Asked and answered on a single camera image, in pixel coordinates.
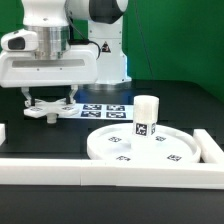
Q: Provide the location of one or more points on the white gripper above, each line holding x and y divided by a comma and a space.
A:
37, 57

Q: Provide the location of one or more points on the white cross-shaped table base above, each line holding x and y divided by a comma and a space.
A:
52, 110

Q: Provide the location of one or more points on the white round table top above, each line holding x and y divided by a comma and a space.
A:
166, 145

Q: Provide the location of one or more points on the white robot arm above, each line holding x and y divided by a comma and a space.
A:
98, 22

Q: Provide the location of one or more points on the white marker sheet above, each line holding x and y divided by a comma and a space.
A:
103, 112

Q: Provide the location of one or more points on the white left fence rail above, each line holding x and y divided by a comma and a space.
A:
2, 134

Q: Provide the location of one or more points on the white fence rail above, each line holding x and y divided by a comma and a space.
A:
2, 134
210, 151
103, 173

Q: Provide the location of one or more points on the white front fence rail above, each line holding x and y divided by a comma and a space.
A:
103, 173

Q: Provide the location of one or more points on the white right fence rail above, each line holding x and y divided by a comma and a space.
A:
210, 151

